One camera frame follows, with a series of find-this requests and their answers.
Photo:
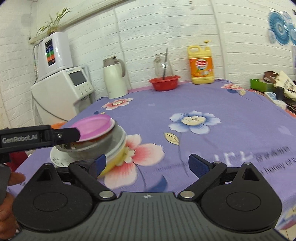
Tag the stainless steel bowl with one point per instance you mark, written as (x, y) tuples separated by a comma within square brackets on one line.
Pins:
[(95, 148)]

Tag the white countertop water dispenser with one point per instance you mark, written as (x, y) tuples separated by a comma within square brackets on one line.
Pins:
[(63, 95)]

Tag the white power strip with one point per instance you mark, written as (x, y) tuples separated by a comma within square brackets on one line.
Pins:
[(271, 96)]

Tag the yellow detergent bottle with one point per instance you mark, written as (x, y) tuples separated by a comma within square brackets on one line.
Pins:
[(201, 64)]

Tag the white thermos jug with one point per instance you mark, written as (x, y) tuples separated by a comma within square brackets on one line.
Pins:
[(113, 74)]

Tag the potted green plant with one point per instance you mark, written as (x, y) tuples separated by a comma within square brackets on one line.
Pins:
[(53, 24)]

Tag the white ceramic bowl red pattern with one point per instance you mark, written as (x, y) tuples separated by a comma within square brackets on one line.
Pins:
[(84, 144)]

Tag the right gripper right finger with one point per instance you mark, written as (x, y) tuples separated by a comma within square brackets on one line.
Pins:
[(209, 175)]

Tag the purple floral tablecloth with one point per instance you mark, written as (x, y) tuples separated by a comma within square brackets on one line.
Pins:
[(218, 122)]

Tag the white water purifier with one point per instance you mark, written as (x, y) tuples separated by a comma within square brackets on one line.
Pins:
[(54, 55)]

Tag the cream tote bag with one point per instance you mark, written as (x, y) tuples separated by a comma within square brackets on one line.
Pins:
[(283, 81)]

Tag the orange plastic basin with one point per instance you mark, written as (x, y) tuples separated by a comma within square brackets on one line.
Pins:
[(57, 125)]

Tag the purple plastic bowl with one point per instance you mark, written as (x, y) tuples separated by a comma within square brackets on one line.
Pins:
[(94, 126)]

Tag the red plastic basket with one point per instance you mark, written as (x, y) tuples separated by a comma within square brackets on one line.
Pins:
[(169, 83)]

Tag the person's left hand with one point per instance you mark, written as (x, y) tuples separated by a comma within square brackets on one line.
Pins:
[(8, 221)]

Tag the green box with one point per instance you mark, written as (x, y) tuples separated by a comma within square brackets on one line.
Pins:
[(261, 86)]

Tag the white plate floral pattern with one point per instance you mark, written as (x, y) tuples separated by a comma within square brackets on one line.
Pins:
[(59, 158)]

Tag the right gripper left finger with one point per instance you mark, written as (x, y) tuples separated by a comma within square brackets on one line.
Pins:
[(86, 173)]

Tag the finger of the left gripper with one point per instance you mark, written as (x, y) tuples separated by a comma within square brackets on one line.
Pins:
[(64, 136)]

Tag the blue paper wall decoration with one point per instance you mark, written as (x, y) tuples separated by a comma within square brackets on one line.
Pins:
[(281, 28)]

